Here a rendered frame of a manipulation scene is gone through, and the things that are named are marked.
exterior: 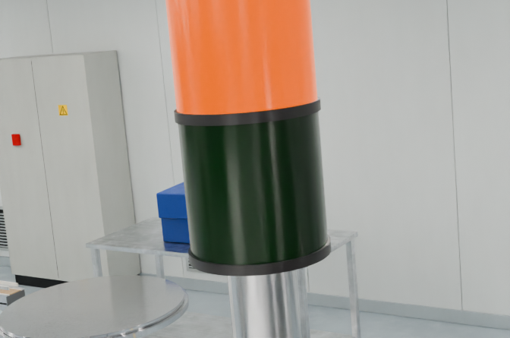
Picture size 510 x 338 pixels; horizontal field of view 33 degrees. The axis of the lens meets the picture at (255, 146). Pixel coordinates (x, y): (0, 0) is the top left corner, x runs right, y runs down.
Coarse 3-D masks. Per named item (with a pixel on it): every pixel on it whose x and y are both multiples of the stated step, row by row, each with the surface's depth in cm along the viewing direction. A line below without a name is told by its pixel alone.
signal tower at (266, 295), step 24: (192, 120) 28; (216, 120) 28; (240, 120) 27; (264, 120) 27; (192, 264) 30; (216, 264) 29; (264, 264) 28; (288, 264) 28; (312, 264) 29; (240, 288) 30; (264, 288) 30; (288, 288) 30; (240, 312) 30; (264, 312) 30; (288, 312) 30; (240, 336) 30; (264, 336) 30; (288, 336) 30
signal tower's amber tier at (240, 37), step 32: (192, 0) 27; (224, 0) 27; (256, 0) 27; (288, 0) 27; (192, 32) 28; (224, 32) 27; (256, 32) 27; (288, 32) 28; (192, 64) 28; (224, 64) 27; (256, 64) 27; (288, 64) 28; (192, 96) 28; (224, 96) 27; (256, 96) 27; (288, 96) 28
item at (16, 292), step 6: (0, 282) 462; (6, 282) 460; (0, 288) 453; (6, 288) 451; (12, 288) 460; (18, 288) 459; (0, 294) 451; (6, 294) 451; (12, 294) 452; (18, 294) 455; (24, 294) 459; (0, 300) 451; (6, 300) 449; (12, 300) 452; (0, 306) 452; (6, 306) 450
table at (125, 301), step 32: (64, 288) 453; (96, 288) 448; (128, 288) 443; (160, 288) 439; (0, 320) 411; (32, 320) 408; (64, 320) 404; (96, 320) 400; (128, 320) 396; (160, 320) 397
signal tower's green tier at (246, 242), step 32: (192, 128) 28; (224, 128) 28; (256, 128) 28; (288, 128) 28; (192, 160) 29; (224, 160) 28; (256, 160) 28; (288, 160) 28; (320, 160) 29; (192, 192) 29; (224, 192) 28; (256, 192) 28; (288, 192) 28; (320, 192) 29; (192, 224) 29; (224, 224) 28; (256, 224) 28; (288, 224) 28; (320, 224) 29; (224, 256) 28; (256, 256) 28; (288, 256) 28
